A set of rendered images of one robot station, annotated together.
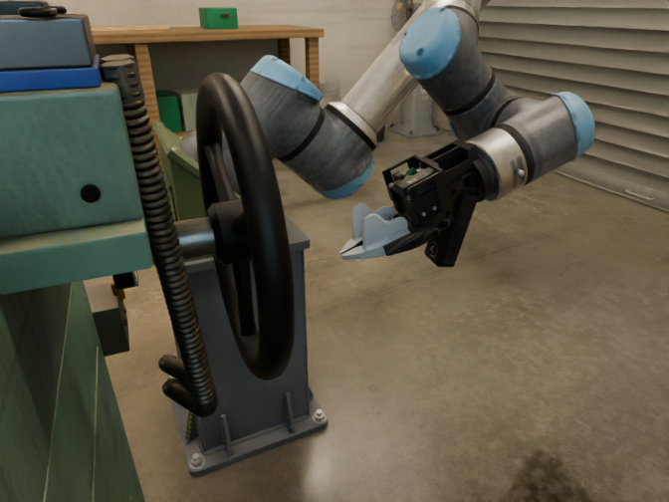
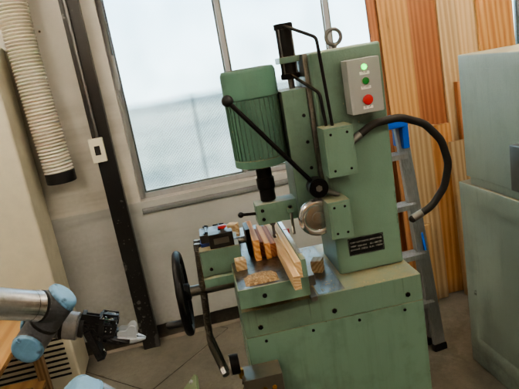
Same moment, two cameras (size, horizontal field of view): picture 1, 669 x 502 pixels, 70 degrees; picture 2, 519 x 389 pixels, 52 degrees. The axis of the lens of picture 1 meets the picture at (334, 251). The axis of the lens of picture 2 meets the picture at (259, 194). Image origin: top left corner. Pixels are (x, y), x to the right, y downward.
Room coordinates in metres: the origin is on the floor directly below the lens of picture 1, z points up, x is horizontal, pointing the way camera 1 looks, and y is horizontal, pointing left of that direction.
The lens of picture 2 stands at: (1.94, 0.89, 1.53)
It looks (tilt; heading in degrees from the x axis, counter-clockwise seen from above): 14 degrees down; 197
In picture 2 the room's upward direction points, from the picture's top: 10 degrees counter-clockwise
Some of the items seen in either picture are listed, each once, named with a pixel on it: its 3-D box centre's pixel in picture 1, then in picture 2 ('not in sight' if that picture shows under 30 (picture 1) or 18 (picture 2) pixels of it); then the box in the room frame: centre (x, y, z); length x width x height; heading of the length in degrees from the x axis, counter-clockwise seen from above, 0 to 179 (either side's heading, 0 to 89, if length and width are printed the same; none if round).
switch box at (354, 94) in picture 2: not in sight; (362, 85); (0.30, 0.76, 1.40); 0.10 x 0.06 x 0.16; 113
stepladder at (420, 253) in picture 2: not in sight; (401, 237); (-0.58, 0.79, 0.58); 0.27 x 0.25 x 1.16; 26
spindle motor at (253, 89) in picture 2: not in sight; (254, 117); (0.29, 0.41, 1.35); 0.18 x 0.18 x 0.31
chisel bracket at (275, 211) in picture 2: not in sight; (276, 211); (0.29, 0.43, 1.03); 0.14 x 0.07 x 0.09; 113
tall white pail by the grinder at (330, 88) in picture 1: (322, 111); not in sight; (3.86, 0.10, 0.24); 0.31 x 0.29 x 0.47; 116
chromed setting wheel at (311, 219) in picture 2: not in sight; (317, 217); (0.36, 0.58, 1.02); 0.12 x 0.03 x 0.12; 113
